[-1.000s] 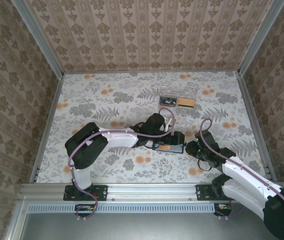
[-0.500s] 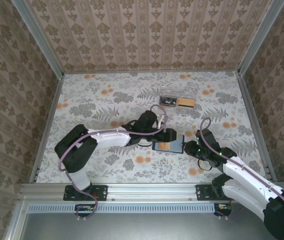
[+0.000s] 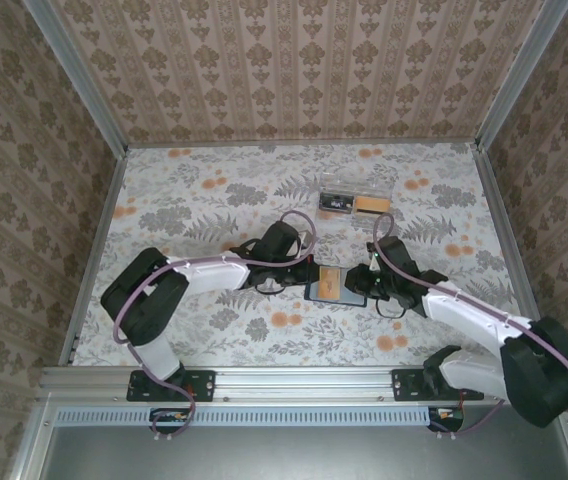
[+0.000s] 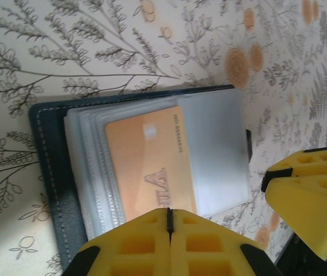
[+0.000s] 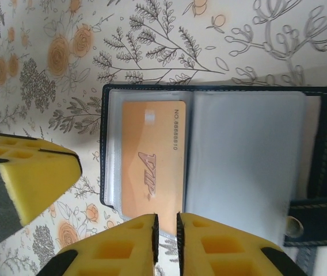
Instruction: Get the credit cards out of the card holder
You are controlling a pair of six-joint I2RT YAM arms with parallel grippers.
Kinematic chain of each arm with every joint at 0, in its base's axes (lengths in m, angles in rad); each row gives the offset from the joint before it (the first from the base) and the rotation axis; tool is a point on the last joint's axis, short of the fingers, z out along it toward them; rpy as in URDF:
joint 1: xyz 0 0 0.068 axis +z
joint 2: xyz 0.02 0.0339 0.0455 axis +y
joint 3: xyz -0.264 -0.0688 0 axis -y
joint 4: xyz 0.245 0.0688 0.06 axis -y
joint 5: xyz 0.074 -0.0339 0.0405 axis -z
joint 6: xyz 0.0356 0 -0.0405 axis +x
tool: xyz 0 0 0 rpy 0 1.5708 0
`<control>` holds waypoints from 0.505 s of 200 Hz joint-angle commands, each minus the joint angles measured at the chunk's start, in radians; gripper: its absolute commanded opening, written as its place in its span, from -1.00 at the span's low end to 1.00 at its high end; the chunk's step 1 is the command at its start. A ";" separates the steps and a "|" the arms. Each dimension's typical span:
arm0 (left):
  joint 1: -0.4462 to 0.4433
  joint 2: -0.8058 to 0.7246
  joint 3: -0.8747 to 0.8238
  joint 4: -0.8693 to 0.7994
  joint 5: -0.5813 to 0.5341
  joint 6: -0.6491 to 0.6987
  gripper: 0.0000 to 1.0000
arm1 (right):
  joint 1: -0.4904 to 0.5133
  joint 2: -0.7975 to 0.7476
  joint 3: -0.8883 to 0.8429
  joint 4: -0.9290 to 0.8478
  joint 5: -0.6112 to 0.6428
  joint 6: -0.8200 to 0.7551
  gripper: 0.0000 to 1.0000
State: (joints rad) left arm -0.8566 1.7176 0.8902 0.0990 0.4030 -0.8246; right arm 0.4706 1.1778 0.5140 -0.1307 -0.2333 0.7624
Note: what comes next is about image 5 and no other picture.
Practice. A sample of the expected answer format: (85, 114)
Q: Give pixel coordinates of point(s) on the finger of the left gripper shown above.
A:
(37, 178)

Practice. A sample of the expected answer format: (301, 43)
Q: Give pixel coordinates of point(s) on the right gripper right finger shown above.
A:
(224, 253)

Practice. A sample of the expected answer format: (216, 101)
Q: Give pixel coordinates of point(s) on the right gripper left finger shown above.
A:
(108, 253)

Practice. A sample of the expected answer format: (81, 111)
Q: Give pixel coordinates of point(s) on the navy blue card holder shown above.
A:
(238, 143)

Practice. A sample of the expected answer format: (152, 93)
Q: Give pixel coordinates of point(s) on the gold VIP card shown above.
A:
(152, 143)

